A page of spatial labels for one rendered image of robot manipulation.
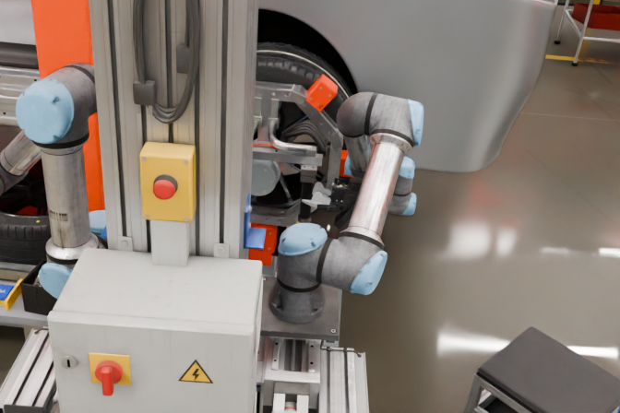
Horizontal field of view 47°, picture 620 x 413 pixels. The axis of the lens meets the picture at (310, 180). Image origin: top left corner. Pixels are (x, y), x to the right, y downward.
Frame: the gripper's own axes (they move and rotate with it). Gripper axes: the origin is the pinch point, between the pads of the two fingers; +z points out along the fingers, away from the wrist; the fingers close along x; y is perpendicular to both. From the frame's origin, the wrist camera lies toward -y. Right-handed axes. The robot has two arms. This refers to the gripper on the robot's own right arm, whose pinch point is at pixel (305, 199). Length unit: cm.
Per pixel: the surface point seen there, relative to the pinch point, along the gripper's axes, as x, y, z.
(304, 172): 1.7, 10.7, 1.1
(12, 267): -5, -44, 105
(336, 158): -20.2, 6.0, -8.8
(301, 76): -28.5, 31.3, 6.0
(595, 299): -74, -82, -138
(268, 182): -6.1, 1.7, 13.0
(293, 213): -20.7, -18.6, 4.4
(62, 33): 6, 51, 74
